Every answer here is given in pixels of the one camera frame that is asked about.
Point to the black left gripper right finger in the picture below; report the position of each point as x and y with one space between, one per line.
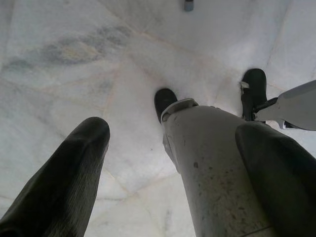
279 177

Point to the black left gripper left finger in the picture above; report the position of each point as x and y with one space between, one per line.
61 177

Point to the silver robot left leg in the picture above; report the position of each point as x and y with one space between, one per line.
212 172

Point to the black robot right foot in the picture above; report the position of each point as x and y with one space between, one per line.
254 86

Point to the black robot foot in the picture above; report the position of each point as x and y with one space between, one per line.
164 100
254 86

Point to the black robot left foot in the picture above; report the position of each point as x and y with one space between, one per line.
164 100

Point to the grey furniture leg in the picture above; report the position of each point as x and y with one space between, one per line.
188 5

